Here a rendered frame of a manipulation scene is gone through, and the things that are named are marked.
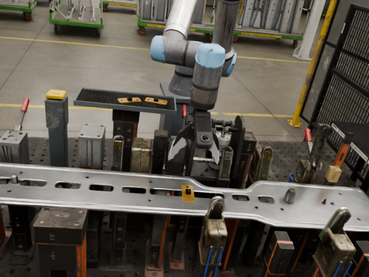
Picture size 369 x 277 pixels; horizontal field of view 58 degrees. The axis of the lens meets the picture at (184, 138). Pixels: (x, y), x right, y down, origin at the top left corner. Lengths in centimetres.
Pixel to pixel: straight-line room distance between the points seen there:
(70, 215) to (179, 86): 83
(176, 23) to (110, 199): 56
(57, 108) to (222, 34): 69
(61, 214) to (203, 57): 55
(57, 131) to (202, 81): 68
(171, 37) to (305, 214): 69
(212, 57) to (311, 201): 62
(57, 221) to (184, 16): 69
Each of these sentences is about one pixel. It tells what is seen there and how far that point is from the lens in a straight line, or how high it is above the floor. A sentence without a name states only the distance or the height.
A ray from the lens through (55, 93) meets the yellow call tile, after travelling 133.
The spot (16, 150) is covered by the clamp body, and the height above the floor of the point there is 103.
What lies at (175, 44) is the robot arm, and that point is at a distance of 101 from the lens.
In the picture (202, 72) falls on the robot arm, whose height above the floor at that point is 140.
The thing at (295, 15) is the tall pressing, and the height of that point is 74.
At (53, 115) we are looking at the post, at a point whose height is 108.
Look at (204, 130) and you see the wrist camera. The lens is 91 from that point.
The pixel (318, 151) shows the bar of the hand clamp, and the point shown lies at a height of 112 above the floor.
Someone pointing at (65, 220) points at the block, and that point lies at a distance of 94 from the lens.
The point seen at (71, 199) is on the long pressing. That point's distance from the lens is 105.
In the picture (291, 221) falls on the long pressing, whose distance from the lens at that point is 111.
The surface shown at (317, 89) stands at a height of 55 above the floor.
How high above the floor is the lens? 167
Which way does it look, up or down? 28 degrees down
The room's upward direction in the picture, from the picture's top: 9 degrees clockwise
